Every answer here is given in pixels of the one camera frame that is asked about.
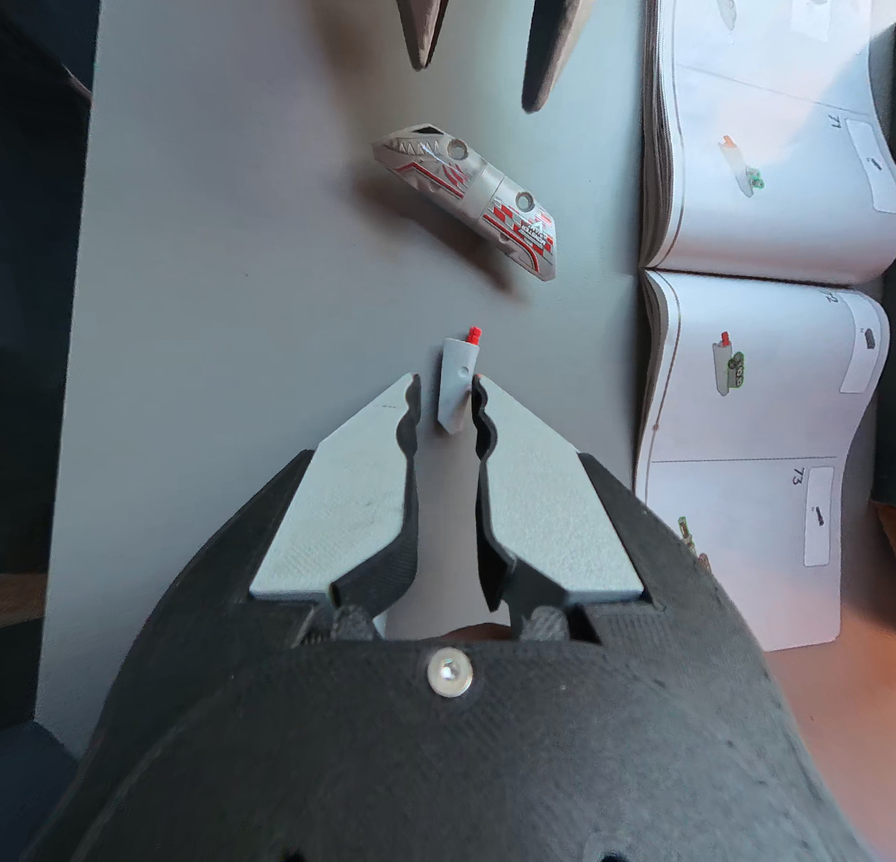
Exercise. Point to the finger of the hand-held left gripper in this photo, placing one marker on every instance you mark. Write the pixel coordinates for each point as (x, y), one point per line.
(556, 29)
(422, 8)

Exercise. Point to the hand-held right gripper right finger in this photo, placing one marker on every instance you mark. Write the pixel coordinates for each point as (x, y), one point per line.
(553, 512)

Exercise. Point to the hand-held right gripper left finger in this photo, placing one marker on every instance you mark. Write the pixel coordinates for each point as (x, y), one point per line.
(343, 505)

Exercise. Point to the small grey lego piece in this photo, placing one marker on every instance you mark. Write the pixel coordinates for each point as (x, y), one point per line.
(455, 386)

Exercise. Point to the printed grey lego panel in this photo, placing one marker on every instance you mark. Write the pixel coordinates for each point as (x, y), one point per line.
(448, 169)

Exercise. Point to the lego instruction booklet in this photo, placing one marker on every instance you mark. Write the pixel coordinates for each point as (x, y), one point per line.
(756, 316)

